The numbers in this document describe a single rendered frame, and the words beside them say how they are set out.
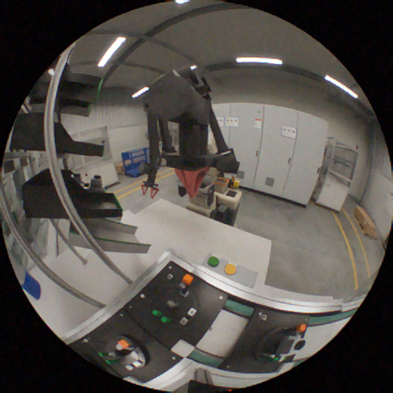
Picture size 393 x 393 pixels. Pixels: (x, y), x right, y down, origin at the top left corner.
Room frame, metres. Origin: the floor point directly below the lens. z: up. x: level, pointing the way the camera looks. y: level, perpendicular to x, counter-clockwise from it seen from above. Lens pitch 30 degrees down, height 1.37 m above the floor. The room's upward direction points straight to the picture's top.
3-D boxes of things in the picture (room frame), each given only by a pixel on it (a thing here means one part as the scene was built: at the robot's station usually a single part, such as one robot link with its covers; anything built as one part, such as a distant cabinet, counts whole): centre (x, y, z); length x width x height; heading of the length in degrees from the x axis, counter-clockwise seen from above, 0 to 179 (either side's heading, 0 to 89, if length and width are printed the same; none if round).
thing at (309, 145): (2.13, -2.65, 1.12); 0.80 x 0.54 x 2.25; 57
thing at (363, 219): (0.28, -5.86, 0.20); 1.20 x 0.80 x 0.41; 147
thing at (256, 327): (-0.15, -0.22, 0.96); 0.24 x 0.24 x 0.02; 57
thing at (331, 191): (2.70, -4.66, 1.13); 2.66 x 1.46 x 2.25; 147
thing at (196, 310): (0.04, 0.06, 1.01); 0.24 x 0.24 x 0.13; 57
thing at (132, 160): (4.44, 2.33, 0.49); 1.26 x 0.87 x 0.98; 149
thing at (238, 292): (0.01, -0.25, 0.91); 0.89 x 0.06 x 0.11; 57
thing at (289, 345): (-0.16, -0.21, 1.06); 0.08 x 0.04 x 0.07; 147
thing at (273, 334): (-0.15, -0.22, 0.98); 0.14 x 0.14 x 0.02
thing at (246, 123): (3.02, -1.24, 1.12); 0.94 x 0.54 x 2.25; 57
